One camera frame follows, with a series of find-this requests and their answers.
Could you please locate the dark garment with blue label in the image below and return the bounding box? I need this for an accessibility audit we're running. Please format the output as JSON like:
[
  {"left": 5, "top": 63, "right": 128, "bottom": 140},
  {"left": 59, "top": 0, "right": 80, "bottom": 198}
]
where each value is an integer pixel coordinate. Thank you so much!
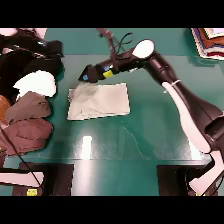
[{"left": 0, "top": 29, "right": 65, "bottom": 59}]

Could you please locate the beige shirt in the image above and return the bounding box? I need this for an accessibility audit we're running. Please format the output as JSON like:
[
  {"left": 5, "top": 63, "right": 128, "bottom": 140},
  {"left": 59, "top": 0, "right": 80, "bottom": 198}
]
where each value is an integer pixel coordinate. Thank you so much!
[{"left": 66, "top": 82, "right": 131, "bottom": 122}]

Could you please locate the orange garment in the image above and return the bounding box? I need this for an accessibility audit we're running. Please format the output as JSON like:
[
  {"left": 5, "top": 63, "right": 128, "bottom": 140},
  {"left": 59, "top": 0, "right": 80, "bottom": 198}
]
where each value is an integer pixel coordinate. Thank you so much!
[{"left": 0, "top": 94, "right": 12, "bottom": 124}]

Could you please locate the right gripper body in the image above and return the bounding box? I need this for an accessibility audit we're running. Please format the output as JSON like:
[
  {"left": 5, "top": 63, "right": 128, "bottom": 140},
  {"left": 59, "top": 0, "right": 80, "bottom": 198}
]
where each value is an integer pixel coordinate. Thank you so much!
[{"left": 85, "top": 59, "right": 117, "bottom": 84}]

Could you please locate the taupe brown garment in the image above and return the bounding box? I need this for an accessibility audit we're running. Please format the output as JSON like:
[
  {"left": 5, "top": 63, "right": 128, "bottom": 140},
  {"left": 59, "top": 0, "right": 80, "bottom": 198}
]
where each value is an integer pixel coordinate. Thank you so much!
[{"left": 4, "top": 91, "right": 53, "bottom": 125}]

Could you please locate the reddish brown garment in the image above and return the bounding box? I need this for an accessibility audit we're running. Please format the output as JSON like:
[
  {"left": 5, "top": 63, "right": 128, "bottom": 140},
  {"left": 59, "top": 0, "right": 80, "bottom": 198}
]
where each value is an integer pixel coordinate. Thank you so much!
[{"left": 0, "top": 117, "right": 55, "bottom": 158}]

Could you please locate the stack of folded clothes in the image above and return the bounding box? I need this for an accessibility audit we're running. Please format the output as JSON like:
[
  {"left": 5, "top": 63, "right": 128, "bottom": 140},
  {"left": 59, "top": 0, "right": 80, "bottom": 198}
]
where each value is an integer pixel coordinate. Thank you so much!
[{"left": 190, "top": 28, "right": 224, "bottom": 61}]

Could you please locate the pale pink garment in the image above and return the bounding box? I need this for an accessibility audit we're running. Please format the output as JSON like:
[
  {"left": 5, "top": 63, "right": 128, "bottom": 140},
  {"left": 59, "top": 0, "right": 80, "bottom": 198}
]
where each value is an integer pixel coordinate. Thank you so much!
[{"left": 0, "top": 28, "right": 48, "bottom": 40}]

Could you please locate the white garment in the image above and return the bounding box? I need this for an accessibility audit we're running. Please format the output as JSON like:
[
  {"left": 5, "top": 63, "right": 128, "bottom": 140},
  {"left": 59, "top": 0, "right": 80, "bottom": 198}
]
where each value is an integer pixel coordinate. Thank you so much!
[{"left": 13, "top": 69, "right": 58, "bottom": 101}]

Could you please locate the black cable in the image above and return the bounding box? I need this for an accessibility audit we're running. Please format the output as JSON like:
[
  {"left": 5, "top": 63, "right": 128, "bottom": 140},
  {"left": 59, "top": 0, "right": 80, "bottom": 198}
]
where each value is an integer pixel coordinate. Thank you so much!
[
  {"left": 115, "top": 32, "right": 134, "bottom": 54},
  {"left": 0, "top": 126, "right": 44, "bottom": 193}
]

